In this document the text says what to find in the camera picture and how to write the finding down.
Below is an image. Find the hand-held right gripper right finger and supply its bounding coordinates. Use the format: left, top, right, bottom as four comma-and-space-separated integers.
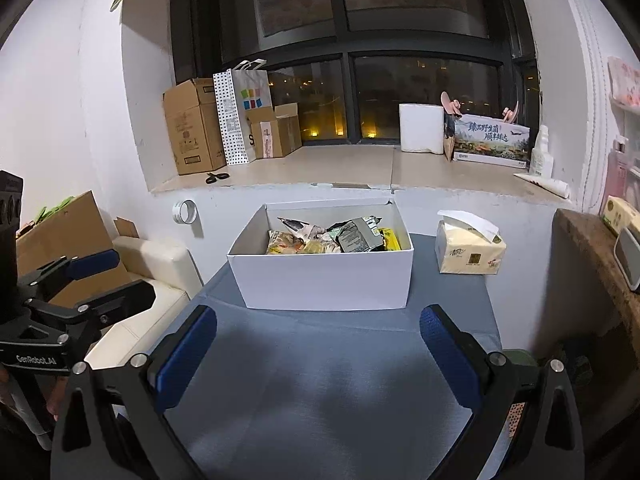
419, 304, 586, 480

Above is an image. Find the pink bottle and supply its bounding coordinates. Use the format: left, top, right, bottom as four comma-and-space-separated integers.
604, 135, 637, 211

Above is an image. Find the white plastic bottle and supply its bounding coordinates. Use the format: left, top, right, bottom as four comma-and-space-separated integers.
529, 125, 554, 179

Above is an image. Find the pile of snack packets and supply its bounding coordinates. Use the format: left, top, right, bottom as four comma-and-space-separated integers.
266, 216, 403, 256

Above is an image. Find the small brown cardboard box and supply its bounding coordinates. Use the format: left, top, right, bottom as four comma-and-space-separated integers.
246, 103, 304, 159

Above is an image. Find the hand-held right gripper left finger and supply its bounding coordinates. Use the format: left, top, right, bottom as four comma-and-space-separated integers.
50, 305, 218, 480

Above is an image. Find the flat brown cardboard sheet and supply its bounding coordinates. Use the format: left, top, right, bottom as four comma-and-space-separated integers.
15, 190, 138, 306

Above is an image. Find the white foam block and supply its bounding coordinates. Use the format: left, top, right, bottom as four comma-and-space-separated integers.
399, 103, 446, 155

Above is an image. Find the printed landscape gift box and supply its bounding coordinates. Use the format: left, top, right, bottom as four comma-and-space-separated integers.
444, 112, 531, 170

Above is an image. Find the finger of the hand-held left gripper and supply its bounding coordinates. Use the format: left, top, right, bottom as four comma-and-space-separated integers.
17, 249, 122, 302
26, 280, 157, 345

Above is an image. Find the pink floral shelf item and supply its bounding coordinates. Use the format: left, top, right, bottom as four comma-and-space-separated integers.
607, 56, 640, 107

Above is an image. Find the white desk device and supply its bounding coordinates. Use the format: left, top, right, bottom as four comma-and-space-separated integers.
614, 227, 640, 294

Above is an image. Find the dotted white paper bag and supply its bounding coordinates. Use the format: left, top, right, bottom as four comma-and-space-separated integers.
213, 60, 274, 166

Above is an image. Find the cream leather sofa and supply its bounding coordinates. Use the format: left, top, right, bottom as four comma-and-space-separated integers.
82, 235, 204, 363

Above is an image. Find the large brown cardboard box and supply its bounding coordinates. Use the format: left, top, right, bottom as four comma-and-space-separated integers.
163, 78, 229, 176

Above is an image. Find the black framed window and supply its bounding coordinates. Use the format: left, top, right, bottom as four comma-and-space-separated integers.
169, 0, 541, 147

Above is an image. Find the wooden side desk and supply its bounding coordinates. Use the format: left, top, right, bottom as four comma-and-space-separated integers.
552, 208, 640, 346

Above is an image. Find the small yellow tissue pack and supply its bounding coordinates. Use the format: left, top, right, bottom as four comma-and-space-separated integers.
600, 196, 640, 239

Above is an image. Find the rolled white paper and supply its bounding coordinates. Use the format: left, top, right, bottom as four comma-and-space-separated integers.
513, 172, 571, 200

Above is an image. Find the white cardboard box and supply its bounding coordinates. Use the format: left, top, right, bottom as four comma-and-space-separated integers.
226, 199, 415, 311

